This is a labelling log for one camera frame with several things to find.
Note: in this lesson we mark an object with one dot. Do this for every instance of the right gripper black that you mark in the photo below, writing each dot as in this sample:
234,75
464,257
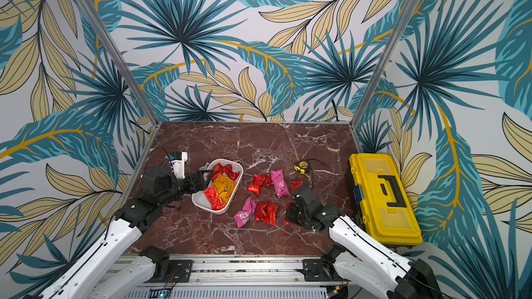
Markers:
297,214

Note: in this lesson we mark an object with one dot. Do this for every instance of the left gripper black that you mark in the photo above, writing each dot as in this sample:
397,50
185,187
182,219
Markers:
202,184

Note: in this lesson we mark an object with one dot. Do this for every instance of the magenta tea bag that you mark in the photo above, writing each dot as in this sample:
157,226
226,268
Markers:
246,213
280,185

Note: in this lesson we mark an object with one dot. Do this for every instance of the red tea bag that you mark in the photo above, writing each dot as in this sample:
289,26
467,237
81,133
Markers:
296,184
256,184
214,199
226,170
266,212
267,180

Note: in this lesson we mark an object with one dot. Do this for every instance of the orange tea bag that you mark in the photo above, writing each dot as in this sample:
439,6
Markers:
225,187

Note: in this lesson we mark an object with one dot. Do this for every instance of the white plastic storage box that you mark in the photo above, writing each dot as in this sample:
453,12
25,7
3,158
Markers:
199,198

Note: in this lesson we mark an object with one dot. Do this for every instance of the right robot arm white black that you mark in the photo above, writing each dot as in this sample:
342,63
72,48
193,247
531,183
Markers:
360,258

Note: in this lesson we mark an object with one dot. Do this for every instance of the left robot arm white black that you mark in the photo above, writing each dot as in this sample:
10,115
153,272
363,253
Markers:
160,187

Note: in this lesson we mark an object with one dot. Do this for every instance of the yellow black tape measure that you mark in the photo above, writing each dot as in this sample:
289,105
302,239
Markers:
302,167

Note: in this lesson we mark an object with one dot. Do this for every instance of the yellow black toolbox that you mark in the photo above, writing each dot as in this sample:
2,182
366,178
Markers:
380,204

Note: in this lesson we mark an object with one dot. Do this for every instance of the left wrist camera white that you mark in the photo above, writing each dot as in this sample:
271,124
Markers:
178,161

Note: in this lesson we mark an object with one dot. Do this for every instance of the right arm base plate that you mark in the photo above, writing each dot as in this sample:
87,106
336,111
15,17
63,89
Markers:
316,270

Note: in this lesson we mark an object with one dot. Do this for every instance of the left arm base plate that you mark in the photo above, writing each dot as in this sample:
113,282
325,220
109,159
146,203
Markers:
173,271

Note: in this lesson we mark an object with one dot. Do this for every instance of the aluminium front rail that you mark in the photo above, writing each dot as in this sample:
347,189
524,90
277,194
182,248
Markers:
246,270

